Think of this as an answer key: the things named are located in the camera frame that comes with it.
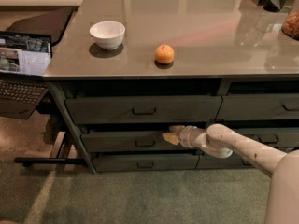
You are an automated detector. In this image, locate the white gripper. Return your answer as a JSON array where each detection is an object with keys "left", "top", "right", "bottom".
[{"left": 162, "top": 125, "right": 206, "bottom": 148}]

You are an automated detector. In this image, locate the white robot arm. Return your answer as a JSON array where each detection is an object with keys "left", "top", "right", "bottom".
[{"left": 163, "top": 124, "right": 299, "bottom": 224}]

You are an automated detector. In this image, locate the open black laptop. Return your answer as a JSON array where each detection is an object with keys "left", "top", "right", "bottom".
[{"left": 0, "top": 31, "right": 52, "bottom": 119}]

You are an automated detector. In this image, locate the orange mandarin fruit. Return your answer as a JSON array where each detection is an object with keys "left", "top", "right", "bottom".
[{"left": 155, "top": 45, "right": 175, "bottom": 64}]

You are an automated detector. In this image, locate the white ceramic bowl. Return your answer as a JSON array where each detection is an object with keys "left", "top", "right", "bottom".
[{"left": 90, "top": 21, "right": 125, "bottom": 50}]

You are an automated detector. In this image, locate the black floor bar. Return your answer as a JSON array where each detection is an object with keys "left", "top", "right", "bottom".
[{"left": 14, "top": 157, "right": 87, "bottom": 167}]

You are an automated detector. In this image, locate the glass jar with snacks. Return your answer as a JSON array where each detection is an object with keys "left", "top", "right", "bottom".
[{"left": 281, "top": 0, "right": 299, "bottom": 40}]

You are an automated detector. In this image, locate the grey cabinet frame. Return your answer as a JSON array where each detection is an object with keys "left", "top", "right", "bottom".
[{"left": 51, "top": 79, "right": 299, "bottom": 172}]

